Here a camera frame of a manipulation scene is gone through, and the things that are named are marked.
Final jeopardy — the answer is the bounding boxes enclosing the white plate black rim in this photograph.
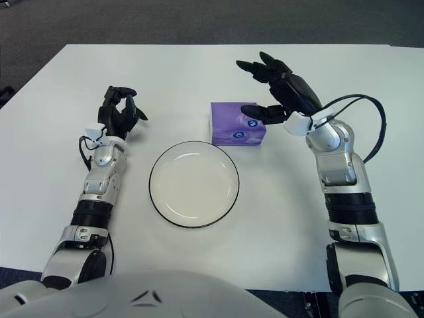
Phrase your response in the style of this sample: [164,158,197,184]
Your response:
[148,140,240,229]

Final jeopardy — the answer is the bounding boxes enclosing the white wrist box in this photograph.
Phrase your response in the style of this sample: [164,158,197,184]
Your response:
[285,111,314,136]
[85,123,107,147]

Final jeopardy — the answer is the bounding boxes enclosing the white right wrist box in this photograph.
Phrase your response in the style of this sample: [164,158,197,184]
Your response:
[285,111,314,136]

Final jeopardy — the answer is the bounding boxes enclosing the purple tissue paper pack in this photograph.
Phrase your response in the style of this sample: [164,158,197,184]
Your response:
[209,101,268,146]

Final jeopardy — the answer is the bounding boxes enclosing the grey robot torso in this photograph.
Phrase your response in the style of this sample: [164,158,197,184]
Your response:
[0,270,336,318]

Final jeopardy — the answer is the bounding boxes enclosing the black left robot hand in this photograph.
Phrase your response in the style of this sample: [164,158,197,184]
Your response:
[97,85,149,139]

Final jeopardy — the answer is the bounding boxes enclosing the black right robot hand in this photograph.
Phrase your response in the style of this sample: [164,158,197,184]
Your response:
[235,51,324,126]

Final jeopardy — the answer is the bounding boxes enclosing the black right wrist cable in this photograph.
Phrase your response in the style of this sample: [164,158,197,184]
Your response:
[311,94,388,164]

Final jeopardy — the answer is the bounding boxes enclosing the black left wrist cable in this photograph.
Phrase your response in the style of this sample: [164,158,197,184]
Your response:
[78,134,93,172]

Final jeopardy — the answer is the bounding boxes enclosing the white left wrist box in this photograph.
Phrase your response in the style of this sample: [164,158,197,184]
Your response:
[85,123,107,147]

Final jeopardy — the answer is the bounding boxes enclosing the thin black elbow cable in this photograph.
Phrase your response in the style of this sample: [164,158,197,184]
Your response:
[107,237,116,276]

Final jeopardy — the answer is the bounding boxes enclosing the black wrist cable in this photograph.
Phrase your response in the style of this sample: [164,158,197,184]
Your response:
[78,134,93,172]
[311,94,388,164]

